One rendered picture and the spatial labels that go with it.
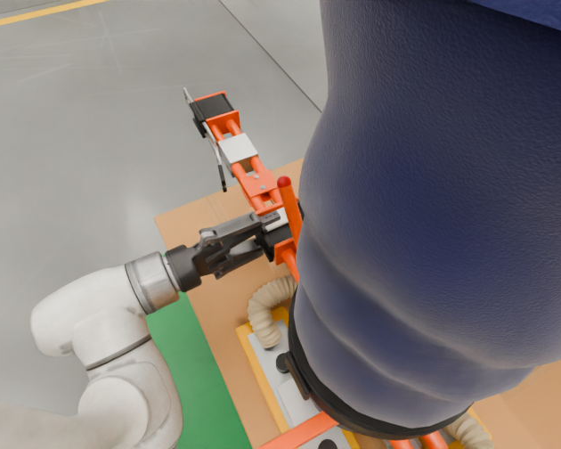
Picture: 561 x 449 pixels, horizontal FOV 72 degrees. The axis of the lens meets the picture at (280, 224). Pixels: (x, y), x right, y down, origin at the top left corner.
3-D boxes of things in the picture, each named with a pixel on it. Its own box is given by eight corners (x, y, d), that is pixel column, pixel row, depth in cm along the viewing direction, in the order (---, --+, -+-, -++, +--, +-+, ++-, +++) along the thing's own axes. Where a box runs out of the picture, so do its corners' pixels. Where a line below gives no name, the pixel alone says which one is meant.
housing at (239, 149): (261, 168, 81) (260, 152, 77) (231, 179, 79) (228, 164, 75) (247, 147, 84) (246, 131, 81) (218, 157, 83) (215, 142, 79)
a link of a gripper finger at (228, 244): (200, 248, 66) (198, 244, 65) (257, 215, 67) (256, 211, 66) (209, 265, 64) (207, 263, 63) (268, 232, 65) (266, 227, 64)
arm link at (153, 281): (138, 279, 68) (170, 265, 70) (154, 322, 63) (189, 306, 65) (120, 252, 61) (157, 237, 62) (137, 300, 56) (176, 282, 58)
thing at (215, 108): (240, 129, 87) (239, 110, 83) (210, 139, 85) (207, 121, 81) (226, 108, 92) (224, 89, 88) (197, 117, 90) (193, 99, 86)
